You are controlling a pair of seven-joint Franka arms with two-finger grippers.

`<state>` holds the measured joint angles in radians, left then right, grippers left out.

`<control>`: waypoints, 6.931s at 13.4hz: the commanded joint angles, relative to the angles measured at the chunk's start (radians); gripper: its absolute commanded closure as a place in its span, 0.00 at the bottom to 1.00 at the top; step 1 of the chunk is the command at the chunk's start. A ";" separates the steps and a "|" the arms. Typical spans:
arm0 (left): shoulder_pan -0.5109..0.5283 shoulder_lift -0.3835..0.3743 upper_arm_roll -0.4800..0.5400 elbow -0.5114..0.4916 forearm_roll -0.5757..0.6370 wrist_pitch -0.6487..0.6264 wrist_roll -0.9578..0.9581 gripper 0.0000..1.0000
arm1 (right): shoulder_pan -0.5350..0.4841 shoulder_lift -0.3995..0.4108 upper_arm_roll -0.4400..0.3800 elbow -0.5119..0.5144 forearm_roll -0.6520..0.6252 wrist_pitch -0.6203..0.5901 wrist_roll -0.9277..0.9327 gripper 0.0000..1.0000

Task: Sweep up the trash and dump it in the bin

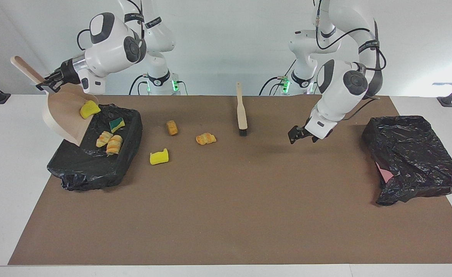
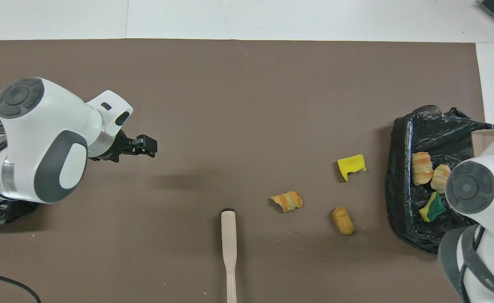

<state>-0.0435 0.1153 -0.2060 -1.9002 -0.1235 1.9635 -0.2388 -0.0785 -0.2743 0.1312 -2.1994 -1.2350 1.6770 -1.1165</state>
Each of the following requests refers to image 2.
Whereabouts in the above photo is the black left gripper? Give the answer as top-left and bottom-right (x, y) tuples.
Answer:
(88, 130), (158, 163)

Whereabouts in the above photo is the beige hand brush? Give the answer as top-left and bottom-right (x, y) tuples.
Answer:
(221, 210), (238, 303)

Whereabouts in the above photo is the notched yellow sponge piece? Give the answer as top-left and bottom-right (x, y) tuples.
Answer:
(337, 154), (367, 182)

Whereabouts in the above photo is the small brown bread roll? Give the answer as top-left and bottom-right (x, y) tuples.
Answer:
(331, 206), (355, 235)

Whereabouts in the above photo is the large striped croissant piece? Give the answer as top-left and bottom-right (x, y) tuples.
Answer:
(412, 151), (434, 186)

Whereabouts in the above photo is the yellow green sponge piece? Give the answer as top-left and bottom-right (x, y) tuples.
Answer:
(419, 192), (446, 223)

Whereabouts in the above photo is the beige plastic dustpan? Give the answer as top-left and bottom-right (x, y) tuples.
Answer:
(471, 129), (494, 154)

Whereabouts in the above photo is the brown table mat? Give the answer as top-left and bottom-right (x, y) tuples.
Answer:
(0, 39), (494, 303)

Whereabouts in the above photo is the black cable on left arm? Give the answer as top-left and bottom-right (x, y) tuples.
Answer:
(0, 271), (41, 303)

